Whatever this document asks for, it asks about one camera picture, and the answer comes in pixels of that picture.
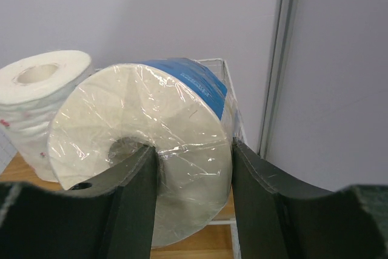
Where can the floral white paper roll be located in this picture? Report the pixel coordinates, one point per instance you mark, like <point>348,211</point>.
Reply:
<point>32,91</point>

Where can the white wire wooden shelf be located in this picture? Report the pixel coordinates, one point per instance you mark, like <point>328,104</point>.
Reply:
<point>143,153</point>

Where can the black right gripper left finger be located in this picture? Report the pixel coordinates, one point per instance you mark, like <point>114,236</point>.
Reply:
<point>108,216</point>

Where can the light blue paper roll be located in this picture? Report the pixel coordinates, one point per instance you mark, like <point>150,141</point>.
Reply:
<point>176,105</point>

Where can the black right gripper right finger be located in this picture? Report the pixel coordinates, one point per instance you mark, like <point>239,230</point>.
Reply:
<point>280,216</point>

